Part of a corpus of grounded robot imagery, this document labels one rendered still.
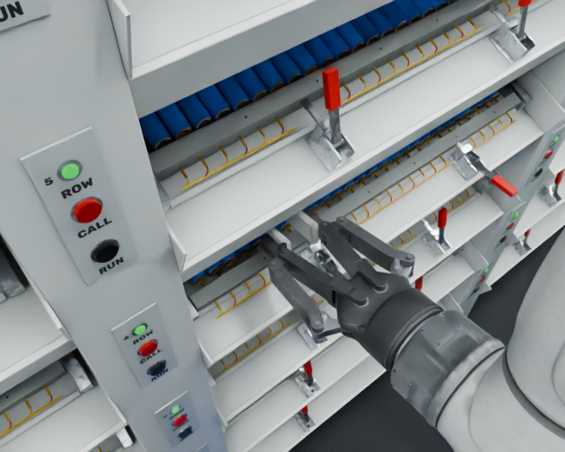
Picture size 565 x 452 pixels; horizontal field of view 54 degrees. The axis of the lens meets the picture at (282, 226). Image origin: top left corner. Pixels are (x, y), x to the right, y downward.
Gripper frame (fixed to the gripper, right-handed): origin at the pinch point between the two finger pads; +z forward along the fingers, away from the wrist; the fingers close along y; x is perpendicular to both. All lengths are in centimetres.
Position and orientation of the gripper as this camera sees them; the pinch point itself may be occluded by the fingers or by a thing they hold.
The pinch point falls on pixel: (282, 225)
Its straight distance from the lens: 61.2
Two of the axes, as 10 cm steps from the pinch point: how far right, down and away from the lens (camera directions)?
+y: -7.9, 4.8, -3.8
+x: 1.0, 7.0, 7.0
